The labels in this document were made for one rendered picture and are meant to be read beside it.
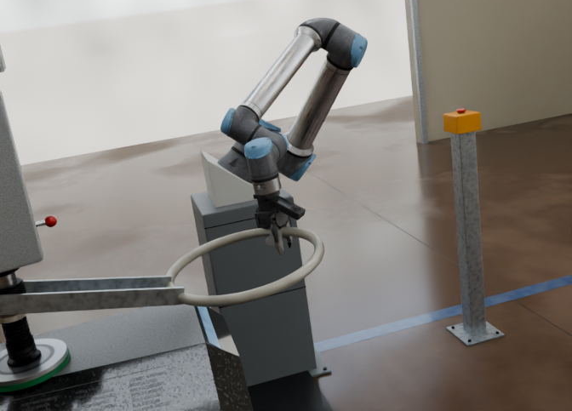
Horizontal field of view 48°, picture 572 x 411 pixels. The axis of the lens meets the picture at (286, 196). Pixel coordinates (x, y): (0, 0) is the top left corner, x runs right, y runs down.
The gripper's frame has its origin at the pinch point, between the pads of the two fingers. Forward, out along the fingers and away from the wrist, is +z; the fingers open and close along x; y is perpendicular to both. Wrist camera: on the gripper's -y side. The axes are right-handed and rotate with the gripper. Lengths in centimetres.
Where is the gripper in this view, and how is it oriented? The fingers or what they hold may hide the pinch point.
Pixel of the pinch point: (286, 248)
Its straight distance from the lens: 212.1
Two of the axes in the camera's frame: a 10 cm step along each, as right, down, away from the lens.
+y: -8.4, 0.2, 5.3
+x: -4.9, 3.6, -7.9
